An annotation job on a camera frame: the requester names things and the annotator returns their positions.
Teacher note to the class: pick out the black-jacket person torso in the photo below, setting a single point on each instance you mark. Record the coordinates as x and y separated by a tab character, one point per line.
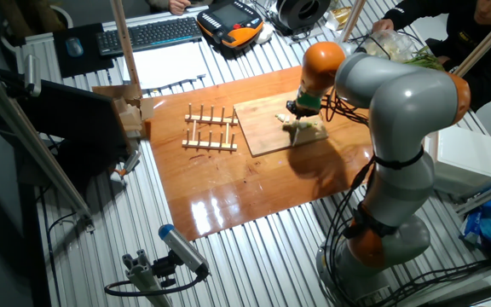
475	42

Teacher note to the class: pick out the right forearm black sleeve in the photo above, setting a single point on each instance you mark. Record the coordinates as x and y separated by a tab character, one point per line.
420	15

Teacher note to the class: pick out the black computer keyboard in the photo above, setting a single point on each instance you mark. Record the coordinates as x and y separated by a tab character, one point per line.
151	34

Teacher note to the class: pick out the white foam box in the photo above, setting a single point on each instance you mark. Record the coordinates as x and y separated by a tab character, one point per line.
463	160

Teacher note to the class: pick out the green scallion bunch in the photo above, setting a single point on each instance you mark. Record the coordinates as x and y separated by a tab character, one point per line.
424	60

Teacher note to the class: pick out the left hand of black-jacket person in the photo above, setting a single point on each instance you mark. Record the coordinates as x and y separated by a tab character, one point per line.
444	59

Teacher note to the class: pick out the clear plastic bag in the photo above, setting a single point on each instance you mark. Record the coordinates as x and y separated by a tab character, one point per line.
388	44

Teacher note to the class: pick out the white paper sheet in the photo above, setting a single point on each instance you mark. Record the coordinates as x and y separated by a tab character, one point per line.
164	64

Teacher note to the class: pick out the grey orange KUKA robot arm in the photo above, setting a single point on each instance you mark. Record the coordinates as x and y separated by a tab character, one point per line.
407	106

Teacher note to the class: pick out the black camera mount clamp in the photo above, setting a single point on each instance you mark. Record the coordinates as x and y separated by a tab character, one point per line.
164	268

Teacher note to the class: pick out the aluminium extrusion camera stand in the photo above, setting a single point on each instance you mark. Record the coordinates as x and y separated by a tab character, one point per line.
143	281

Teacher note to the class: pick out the green wrist flange adapter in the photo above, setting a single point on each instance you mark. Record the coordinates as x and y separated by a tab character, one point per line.
308	101

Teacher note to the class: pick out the left forearm black sleeve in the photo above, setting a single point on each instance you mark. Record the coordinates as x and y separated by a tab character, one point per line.
484	91

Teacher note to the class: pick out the black filament spool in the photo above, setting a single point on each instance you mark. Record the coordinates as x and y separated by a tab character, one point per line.
301	13

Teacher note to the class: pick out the yellowish wrapped package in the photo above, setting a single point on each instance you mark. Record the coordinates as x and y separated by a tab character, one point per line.
339	16

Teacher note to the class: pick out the white scallion stalk piece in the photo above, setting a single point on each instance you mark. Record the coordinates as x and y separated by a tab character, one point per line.
304	124

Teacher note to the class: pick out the grey computer mouse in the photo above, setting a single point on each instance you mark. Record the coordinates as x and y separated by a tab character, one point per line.
74	47

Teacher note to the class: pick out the grey-sleeved forearm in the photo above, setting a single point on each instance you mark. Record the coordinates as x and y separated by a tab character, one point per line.
158	4

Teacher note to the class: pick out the black flat monitor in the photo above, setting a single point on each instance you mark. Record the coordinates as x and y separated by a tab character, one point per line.
75	115

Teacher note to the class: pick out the small wooden block stack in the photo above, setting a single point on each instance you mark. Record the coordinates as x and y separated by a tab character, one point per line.
117	91

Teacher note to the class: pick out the right hand of black-jacket person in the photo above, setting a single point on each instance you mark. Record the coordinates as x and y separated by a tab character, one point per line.
382	24

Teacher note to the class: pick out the aluminium frame strut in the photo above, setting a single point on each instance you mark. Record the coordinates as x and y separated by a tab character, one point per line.
28	140

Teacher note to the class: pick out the aluminium profile bar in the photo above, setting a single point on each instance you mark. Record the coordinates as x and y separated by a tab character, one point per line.
484	196

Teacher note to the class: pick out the silver camera with blue cap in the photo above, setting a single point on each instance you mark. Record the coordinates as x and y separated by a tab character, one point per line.
181	247

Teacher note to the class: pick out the wooden frame post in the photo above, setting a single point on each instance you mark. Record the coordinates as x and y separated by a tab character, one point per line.
484	46
352	19
124	42

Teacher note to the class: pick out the small white rounded object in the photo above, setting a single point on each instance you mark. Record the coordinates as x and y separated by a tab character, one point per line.
264	34

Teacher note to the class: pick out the orange black teach pendant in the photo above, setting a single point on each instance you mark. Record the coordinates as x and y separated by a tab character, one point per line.
228	17

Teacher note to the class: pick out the hand of grey-sleeved person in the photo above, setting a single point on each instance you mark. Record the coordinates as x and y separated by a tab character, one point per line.
179	6

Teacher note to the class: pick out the wooden peg dish rack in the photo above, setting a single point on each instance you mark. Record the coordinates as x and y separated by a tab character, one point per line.
211	121

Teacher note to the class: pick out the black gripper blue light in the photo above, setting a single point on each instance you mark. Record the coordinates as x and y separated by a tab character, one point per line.
302	111

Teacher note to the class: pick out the black mouse pad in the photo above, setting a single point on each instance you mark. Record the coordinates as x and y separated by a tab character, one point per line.
83	64

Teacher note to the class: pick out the small silver camera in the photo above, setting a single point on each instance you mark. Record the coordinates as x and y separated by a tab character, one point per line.
32	74

